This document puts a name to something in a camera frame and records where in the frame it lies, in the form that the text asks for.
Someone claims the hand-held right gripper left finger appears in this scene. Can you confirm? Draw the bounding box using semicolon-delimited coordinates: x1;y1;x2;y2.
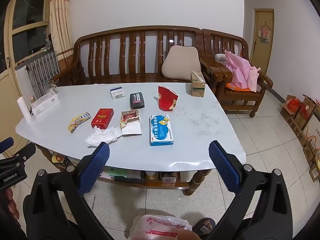
23;142;118;240

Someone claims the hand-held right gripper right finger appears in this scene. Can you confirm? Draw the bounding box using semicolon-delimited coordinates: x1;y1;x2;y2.
205;140;295;240

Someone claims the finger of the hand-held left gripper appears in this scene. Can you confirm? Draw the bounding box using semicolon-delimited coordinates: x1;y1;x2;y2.
0;137;14;153
11;142;37;163

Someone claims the yellow snack wrapper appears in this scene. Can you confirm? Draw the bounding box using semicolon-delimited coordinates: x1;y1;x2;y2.
67;112;92;133

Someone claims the red cigarette pack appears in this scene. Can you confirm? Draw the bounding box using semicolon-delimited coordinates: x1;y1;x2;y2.
91;108;114;129

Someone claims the blue medicine box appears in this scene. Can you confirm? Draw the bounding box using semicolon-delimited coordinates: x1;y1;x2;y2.
150;114;174;146

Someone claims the crushed red paper cup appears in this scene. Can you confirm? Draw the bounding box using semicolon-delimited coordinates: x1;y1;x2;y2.
157;84;179;112

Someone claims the white plastic bag red print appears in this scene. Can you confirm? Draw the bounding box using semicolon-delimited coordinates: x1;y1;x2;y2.
129;214;193;240

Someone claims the person's left hand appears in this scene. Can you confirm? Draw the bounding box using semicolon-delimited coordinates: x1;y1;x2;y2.
5;187;20;222

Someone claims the green packet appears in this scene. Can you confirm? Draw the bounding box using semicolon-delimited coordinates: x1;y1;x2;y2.
102;167;128;181

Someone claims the crumpled white tissue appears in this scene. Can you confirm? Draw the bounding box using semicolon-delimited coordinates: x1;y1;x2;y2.
85;126;123;147

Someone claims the wooden table with white top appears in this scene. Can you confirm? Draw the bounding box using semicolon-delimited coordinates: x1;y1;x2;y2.
15;83;247;197

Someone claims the long white box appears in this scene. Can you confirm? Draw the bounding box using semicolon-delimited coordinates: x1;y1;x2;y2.
30;91;59;117

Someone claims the small printed box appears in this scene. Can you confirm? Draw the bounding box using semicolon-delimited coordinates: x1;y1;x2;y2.
160;172;178;183

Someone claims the torn red gold packet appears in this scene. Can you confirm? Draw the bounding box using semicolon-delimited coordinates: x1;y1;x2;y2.
121;110;142;136

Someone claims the person's right sandalled foot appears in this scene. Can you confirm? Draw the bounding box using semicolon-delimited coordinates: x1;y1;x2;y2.
192;217;216;236

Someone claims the clear glass jar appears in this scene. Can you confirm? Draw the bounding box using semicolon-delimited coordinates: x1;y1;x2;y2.
44;80;59;95

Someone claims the wooden armchair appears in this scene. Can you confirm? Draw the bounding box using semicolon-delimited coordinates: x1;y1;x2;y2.
201;29;274;118

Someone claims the small white blue-striped box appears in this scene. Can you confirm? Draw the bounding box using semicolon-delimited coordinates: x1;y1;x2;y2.
110;86;126;100

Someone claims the black flat box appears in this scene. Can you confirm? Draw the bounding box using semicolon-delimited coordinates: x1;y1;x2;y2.
129;92;146;110

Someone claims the orange seat cushion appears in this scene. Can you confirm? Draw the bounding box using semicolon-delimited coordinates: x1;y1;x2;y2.
225;82;252;92

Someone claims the grey radiator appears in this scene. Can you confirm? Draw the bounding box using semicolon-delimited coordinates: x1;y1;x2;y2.
26;50;61;101

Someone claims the green beige drink carton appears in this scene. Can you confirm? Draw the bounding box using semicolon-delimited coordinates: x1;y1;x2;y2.
190;71;206;98

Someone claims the row of cardboard boxes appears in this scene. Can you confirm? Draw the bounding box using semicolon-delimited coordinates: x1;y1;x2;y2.
279;94;320;182

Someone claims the pink plastic bag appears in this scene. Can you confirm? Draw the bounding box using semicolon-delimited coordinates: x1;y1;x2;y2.
224;50;261;93

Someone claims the wooden slatted sofa bench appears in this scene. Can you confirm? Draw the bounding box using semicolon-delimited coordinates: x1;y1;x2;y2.
51;26;213;87

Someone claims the beige back cushion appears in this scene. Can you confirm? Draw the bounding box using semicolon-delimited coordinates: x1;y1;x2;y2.
161;45;202;82

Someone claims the cream framed window door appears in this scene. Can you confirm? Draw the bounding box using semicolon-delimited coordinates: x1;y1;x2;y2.
0;0;53;140

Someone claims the yellow wooden door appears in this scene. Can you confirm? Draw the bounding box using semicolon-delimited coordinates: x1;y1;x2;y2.
251;8;275;68

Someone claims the beige patterned curtain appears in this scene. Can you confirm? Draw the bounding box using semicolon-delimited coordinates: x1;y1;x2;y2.
49;0;74;64

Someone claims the cloth hanging on door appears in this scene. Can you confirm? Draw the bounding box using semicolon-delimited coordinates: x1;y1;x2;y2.
258;22;272;44

